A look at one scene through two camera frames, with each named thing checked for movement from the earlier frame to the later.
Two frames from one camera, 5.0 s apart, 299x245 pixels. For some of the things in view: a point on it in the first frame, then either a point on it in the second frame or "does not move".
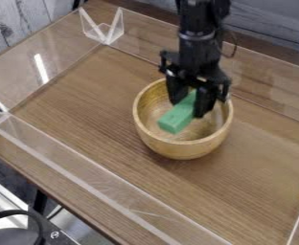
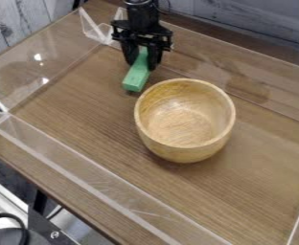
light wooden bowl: x=199 y=140 does not move
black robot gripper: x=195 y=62 → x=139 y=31
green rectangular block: x=178 y=117 → x=139 y=74
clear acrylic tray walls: x=61 y=91 does not move
